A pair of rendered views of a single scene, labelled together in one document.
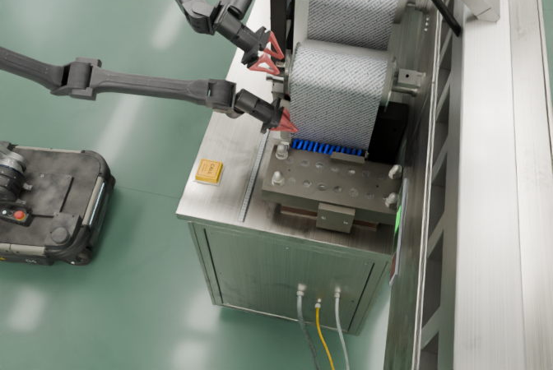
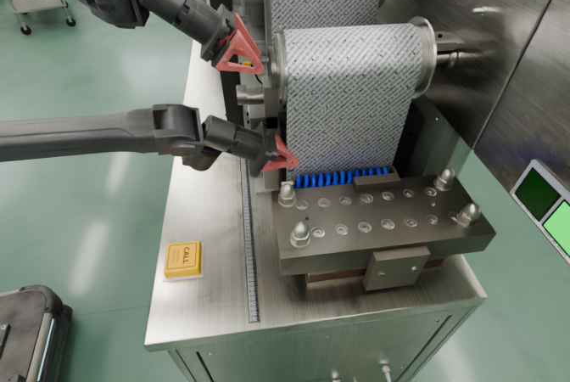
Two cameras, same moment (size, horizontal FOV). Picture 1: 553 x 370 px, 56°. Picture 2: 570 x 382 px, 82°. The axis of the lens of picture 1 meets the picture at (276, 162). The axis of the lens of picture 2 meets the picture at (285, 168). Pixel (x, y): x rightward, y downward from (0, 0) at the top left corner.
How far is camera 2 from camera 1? 0.88 m
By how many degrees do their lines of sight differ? 18
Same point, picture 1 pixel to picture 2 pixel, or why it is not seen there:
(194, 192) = (169, 299)
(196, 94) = (135, 132)
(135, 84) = (12, 135)
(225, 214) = (226, 317)
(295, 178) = (321, 227)
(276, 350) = not seen: outside the picture
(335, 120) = (351, 129)
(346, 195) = (403, 228)
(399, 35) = not seen: hidden behind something
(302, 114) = (304, 133)
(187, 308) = not seen: outside the picture
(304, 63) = (299, 42)
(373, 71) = (400, 33)
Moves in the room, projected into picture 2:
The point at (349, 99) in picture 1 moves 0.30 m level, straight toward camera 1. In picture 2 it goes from (374, 85) to (466, 219)
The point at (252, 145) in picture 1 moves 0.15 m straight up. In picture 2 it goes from (232, 208) to (225, 163)
